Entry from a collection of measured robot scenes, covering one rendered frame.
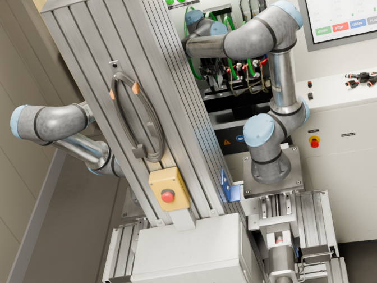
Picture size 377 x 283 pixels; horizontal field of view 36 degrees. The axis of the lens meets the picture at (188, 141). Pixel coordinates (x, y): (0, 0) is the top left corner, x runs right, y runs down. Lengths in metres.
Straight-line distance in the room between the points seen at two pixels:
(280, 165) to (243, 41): 0.56
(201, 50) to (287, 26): 0.33
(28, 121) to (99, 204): 2.21
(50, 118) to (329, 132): 1.29
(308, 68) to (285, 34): 0.87
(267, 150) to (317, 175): 0.77
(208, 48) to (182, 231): 0.61
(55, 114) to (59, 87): 2.70
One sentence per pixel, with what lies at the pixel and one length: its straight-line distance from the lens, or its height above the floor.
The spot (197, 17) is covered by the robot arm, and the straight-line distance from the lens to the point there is 2.26.
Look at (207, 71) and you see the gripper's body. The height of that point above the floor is 1.32.
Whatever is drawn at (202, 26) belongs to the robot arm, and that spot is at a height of 1.55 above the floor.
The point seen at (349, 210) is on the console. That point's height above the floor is 0.32.
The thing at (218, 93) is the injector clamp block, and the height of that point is 0.98.
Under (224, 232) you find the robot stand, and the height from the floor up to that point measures 1.23.
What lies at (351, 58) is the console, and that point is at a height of 1.04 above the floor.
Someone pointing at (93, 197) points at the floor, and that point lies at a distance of 4.20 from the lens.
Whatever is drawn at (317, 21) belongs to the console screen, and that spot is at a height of 1.23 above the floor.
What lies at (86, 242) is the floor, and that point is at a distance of 3.91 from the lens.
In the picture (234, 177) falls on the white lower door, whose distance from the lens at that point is 2.86.
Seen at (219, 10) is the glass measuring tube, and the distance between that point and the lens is 2.90.
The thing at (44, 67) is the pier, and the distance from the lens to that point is 4.55.
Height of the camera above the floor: 2.52
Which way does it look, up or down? 36 degrees down
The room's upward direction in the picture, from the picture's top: 23 degrees counter-clockwise
